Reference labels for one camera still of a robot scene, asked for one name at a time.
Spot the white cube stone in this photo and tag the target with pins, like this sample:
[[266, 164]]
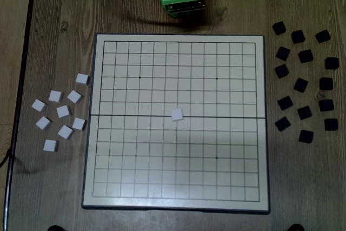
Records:
[[79, 123], [63, 111], [39, 105], [177, 114], [65, 132], [55, 96], [74, 96], [43, 122], [51, 145], [82, 78]]

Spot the white grid go board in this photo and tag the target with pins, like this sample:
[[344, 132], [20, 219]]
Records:
[[175, 160]]

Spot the black cube stone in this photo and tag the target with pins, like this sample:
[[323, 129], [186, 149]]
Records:
[[323, 36], [279, 27], [282, 53], [285, 103], [301, 84], [306, 136], [326, 105], [281, 70], [304, 112], [332, 63], [282, 124], [306, 56], [298, 36], [331, 124], [326, 83]]

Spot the black stand foot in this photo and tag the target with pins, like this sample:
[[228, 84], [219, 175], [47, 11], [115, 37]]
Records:
[[296, 227], [54, 228]]

